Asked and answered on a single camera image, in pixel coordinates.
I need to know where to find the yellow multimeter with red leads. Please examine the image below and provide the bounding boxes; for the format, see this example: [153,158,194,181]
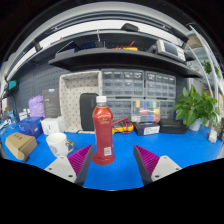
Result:
[111,118,135,134]

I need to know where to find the small white charger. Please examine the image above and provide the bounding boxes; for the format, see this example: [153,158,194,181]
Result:
[208,129,219,144]

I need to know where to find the white carton box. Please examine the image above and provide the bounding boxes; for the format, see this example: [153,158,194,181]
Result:
[40,116,66,136]

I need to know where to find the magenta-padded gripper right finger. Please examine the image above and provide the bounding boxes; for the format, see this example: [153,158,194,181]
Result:
[133,144,183,187]

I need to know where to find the blue carton box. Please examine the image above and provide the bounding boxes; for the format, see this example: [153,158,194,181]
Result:
[17,116,44,139]

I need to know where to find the dark grey carton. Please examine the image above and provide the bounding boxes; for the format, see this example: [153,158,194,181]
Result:
[42,88,62,119]

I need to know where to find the small black box white label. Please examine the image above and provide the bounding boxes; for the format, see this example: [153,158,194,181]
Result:
[134,121,161,136]

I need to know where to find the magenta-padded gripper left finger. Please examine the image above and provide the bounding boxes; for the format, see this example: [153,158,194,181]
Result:
[44,143,95,187]

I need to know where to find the black wall shelf unit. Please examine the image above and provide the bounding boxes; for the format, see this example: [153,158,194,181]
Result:
[1,18,204,79]

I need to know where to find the white mug gold handle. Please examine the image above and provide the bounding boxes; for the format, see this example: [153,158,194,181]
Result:
[45,132,76,158]

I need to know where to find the red drink bottle white cap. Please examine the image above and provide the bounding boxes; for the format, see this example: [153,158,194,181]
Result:
[92,95,115,162]

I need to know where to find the beige dotted storage tray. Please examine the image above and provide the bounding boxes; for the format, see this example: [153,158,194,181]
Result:
[58,70,103,134]

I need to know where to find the white metal rack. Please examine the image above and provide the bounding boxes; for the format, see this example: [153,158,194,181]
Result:
[186,23,224,134]

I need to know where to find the teal box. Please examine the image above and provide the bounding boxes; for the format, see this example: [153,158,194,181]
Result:
[8,79,18,91]

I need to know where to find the clear organizer box colourful parts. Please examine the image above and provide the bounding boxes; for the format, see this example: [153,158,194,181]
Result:
[130,98,162,124]

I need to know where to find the brown cardboard box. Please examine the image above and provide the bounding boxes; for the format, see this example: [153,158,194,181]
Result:
[4,131,38,162]

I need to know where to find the black rounded case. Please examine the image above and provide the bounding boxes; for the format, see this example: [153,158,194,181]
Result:
[79,92,99,132]

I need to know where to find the grey small-parts drawer cabinet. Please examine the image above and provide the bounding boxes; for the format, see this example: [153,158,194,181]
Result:
[144,70,177,100]
[100,68,145,99]
[105,97,134,122]
[159,99,176,120]

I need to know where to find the black flat case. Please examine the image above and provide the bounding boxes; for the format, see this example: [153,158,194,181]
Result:
[159,118,189,135]

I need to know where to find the green potted plant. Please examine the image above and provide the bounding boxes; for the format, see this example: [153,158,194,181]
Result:
[172,84,222,132]

